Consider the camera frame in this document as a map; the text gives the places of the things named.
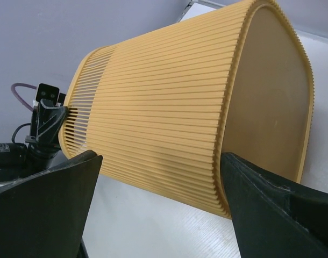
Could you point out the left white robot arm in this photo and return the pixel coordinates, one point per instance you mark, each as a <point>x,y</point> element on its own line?
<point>13,155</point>

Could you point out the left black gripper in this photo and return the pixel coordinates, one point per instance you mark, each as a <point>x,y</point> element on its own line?
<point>43,141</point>

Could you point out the yellow slotted basket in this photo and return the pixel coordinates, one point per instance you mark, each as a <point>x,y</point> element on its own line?
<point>161,108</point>

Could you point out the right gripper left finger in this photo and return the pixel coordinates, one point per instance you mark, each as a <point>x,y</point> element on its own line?
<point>44,215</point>

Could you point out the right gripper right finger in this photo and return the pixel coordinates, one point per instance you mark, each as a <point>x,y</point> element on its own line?
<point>273,216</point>

